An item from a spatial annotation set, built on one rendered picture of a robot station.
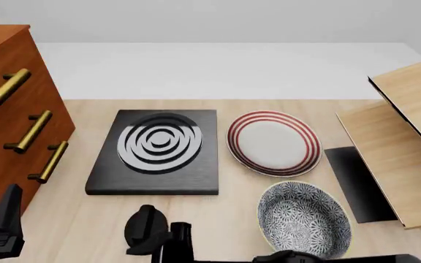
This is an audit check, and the red-brown wooden cabinet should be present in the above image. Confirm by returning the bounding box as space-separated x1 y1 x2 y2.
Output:
0 24 77 239

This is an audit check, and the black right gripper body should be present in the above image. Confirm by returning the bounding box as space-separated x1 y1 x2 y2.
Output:
151 221 194 263

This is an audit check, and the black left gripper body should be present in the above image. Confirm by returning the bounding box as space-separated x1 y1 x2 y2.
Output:
0 235 26 260

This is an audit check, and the white plate with red rings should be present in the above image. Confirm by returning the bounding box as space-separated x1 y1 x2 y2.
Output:
226 110 323 178

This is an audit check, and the long brass drawer handle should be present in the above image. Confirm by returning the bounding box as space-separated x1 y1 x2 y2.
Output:
3 110 53 155
0 68 32 113
27 140 69 184

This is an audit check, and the round black stove knob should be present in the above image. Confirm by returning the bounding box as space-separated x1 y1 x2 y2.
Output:
124 204 170 248

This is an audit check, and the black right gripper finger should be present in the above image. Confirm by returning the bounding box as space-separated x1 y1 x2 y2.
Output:
125 242 170 256

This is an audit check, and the blue-white patterned bowl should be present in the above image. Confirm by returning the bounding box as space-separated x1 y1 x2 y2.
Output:
257 180 353 260

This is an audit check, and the flat black stove plate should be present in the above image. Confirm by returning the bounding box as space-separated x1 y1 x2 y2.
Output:
85 109 220 197

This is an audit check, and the pale wooden box black inside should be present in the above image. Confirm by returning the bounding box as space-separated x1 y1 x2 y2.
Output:
323 54 421 230

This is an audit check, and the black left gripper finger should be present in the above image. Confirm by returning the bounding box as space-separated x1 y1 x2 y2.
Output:
0 183 24 243

